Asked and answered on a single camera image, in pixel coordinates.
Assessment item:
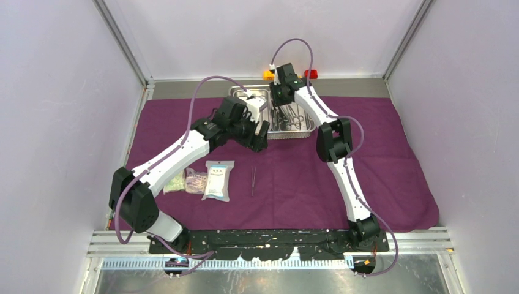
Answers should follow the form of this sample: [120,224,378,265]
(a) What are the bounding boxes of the steel surgical forceps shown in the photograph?
[275,105,305,131]

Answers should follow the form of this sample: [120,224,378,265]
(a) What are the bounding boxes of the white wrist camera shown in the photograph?
[269,64,280,85]
[241,91,268,123]

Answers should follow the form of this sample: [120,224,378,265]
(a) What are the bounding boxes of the purple cloth wrap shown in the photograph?
[127,97,439,232]

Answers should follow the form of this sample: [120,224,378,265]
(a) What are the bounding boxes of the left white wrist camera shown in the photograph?
[241,91,268,123]

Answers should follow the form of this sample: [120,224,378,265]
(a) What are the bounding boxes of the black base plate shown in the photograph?
[168,229,389,261]

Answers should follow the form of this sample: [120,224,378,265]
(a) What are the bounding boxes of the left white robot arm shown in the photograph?
[108,96,270,254]

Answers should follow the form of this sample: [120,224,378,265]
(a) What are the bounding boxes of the red block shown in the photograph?
[304,69,319,80]

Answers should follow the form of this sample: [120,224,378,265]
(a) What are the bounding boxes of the white sterile pouch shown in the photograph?
[202,161,234,202]

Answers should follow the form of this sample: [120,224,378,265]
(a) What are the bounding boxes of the steel instrument tray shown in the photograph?
[218,85,316,140]

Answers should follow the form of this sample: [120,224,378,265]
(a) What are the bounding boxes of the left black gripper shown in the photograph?
[228,111,269,153]

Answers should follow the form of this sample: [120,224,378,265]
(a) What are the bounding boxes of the small orange block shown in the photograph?
[263,70,275,80]

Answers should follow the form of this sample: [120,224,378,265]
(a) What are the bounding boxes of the green packet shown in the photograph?
[163,172,185,194]

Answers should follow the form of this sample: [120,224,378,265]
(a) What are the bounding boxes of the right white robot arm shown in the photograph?
[269,63,381,252]

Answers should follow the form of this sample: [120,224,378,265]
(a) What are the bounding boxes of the pink clear packet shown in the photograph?
[185,168,208,195]

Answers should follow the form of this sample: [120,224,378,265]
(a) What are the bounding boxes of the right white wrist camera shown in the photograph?
[269,64,280,85]

